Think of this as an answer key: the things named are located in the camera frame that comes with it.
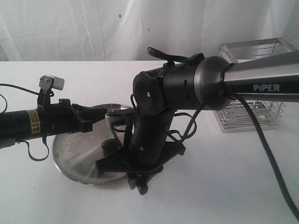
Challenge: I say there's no green cucumber piece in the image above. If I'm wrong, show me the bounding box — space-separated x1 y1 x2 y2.
101 138 120 152

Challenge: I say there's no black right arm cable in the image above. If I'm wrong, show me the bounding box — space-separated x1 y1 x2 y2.
112 46 299 224

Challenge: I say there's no steel wire utensil rack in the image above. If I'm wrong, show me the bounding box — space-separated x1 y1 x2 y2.
219 37 299 130

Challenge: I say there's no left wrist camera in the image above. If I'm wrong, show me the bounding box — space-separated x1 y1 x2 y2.
39 75 64 91

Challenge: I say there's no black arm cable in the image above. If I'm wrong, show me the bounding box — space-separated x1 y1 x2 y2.
112 46 299 224
0 83 56 161

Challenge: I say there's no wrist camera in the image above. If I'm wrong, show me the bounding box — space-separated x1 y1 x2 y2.
105 108 135 128
39 75 64 91

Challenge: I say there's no black handled serrated knife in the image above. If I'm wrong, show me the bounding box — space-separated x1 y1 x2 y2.
110 126 125 147

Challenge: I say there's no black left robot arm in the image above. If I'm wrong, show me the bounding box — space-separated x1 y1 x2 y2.
0 98 107 148

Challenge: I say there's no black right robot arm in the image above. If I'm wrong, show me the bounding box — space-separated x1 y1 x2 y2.
95 48 299 195

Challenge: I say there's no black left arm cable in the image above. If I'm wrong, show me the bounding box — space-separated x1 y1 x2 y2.
0 83 56 161

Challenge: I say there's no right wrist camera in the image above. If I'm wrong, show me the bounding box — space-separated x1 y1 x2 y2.
105 108 135 128

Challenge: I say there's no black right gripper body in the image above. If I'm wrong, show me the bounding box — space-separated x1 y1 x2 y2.
121 110 185 176

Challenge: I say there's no round steel plate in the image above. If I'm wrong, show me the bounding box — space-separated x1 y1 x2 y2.
52 103 134 186

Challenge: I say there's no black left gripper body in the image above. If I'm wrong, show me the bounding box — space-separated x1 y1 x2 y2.
38 98 79 136

